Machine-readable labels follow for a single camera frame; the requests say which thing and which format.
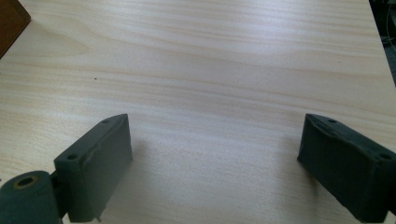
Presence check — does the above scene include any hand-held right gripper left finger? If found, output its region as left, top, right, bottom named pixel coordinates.
left=53, top=113, right=134, bottom=224

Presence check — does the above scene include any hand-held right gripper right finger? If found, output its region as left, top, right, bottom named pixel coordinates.
left=296, top=113, right=396, bottom=224

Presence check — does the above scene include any brown wooden box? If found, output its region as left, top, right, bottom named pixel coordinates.
left=0, top=0, right=33, bottom=60

